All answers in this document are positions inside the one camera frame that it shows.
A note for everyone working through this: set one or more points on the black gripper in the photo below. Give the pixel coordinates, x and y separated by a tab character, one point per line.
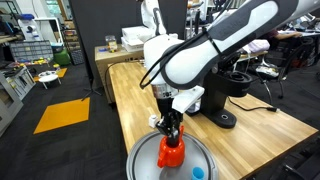
166	106

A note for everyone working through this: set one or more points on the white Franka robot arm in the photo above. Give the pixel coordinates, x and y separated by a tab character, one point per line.
216	50

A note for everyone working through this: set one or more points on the grey round tray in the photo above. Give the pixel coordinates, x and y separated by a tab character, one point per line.
143	160

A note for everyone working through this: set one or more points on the blue plastic cup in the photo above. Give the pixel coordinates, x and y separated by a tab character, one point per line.
197	173

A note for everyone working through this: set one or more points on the black coffee machine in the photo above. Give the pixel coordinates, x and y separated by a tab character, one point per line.
220	93

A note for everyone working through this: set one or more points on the black tripod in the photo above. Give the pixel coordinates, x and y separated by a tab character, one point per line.
91	90

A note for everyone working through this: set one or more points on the stack of white boxes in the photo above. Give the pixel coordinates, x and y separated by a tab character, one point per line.
133	38

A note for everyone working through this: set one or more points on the clear jar with yellow contents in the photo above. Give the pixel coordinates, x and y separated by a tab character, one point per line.
111	43

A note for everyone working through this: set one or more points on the orange square floor mat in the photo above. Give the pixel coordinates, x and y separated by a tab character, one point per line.
63	115

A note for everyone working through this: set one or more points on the black curtain backdrop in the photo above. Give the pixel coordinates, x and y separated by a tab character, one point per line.
110	23

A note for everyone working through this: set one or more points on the green bin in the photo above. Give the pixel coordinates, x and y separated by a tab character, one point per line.
62	57

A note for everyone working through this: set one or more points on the small white round table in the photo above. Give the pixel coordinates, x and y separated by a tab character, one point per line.
49	78

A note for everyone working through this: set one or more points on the black office chair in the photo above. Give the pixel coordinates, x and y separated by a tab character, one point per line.
286	66

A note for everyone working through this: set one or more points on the black equipment cart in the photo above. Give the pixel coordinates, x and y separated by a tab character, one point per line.
303	166

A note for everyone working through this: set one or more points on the grey parts drawer organiser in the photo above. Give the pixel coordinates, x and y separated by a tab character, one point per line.
31	50

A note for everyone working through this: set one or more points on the grey storage cabinet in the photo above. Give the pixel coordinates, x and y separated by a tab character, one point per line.
10	96

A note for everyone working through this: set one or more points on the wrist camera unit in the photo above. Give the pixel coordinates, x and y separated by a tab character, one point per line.
186	98

